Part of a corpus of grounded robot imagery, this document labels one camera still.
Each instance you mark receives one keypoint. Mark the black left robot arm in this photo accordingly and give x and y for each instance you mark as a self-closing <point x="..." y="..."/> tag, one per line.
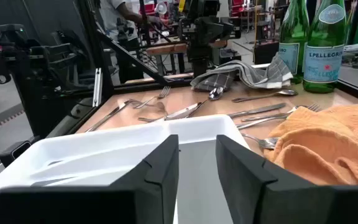
<point x="199" y="59"/>

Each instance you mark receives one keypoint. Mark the black table-level camera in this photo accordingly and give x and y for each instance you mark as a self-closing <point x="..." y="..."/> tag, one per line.
<point x="14" y="152"/>

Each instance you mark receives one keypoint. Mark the wooden workbench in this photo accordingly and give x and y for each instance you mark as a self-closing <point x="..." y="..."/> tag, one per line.
<point x="166" y="48"/>

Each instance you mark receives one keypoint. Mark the black equipment case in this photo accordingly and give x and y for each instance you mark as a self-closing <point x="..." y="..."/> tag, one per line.
<point x="266" y="53"/>

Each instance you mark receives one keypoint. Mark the silver aluminium bar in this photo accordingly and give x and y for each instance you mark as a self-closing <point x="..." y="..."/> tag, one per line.
<point x="97" y="87"/>

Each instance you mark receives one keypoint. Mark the grey checked cloth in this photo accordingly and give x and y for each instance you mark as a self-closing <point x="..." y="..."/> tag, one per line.
<point x="247" y="74"/>

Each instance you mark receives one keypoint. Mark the green glass water bottle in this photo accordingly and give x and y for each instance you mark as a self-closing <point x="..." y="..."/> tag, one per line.
<point x="292" y="31"/>
<point x="323" y="62"/>

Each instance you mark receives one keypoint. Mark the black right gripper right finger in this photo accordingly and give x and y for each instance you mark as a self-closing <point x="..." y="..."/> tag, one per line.
<point x="291" y="205"/>

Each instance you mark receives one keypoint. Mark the orange terry cloth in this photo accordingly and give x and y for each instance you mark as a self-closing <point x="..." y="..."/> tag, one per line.
<point x="328" y="143"/>

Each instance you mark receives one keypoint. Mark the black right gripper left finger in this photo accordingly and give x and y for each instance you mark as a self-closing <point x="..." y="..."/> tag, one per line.
<point x="104" y="205"/>

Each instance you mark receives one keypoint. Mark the white plastic cutlery tray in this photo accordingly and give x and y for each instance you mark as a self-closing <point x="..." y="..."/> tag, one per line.
<point x="104" y="146"/>

